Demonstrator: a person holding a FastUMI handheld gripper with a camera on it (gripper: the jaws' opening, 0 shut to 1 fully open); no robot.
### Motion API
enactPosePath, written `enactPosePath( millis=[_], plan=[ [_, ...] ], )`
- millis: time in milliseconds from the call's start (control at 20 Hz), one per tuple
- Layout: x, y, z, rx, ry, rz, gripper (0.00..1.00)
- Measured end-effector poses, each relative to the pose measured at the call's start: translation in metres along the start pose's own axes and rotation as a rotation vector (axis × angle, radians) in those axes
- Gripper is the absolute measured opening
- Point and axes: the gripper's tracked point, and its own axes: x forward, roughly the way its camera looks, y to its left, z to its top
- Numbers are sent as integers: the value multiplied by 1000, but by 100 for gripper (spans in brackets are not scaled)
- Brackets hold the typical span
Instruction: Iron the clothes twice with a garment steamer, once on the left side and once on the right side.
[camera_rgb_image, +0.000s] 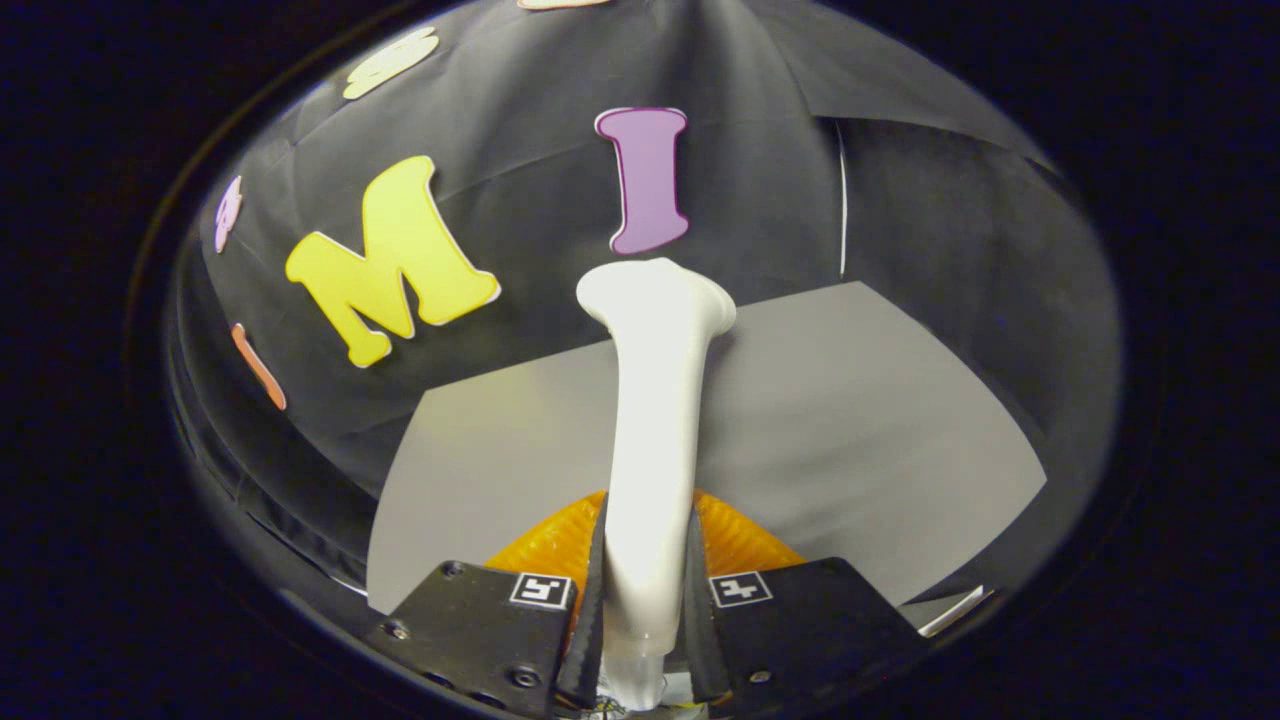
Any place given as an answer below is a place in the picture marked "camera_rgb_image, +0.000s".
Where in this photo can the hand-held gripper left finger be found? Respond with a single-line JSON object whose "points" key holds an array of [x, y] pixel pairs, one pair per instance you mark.
{"points": [[590, 640]]}

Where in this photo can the black backdrop cloth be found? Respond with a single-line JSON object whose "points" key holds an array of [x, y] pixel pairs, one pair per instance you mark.
{"points": [[520, 100]]}

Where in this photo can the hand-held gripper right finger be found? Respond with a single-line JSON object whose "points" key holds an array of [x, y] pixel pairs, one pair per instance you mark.
{"points": [[700, 640]]}

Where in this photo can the white garment steamer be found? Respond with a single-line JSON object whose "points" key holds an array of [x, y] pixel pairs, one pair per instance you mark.
{"points": [[655, 450]]}

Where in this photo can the grey cabinet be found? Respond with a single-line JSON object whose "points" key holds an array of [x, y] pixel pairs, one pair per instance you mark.
{"points": [[850, 430]]}

